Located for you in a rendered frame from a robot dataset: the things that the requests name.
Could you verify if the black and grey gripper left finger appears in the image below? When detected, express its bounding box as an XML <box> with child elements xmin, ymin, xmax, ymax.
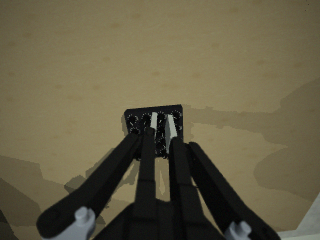
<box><xmin>36</xmin><ymin>112</ymin><xmax>157</xmax><ymax>240</ymax></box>

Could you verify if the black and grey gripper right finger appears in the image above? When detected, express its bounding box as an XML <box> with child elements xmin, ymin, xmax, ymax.
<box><xmin>165</xmin><ymin>115</ymin><xmax>281</xmax><ymax>240</ymax></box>

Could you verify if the black knob box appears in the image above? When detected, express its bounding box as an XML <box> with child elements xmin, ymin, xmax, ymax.
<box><xmin>124</xmin><ymin>104</ymin><xmax>183</xmax><ymax>159</ymax></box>

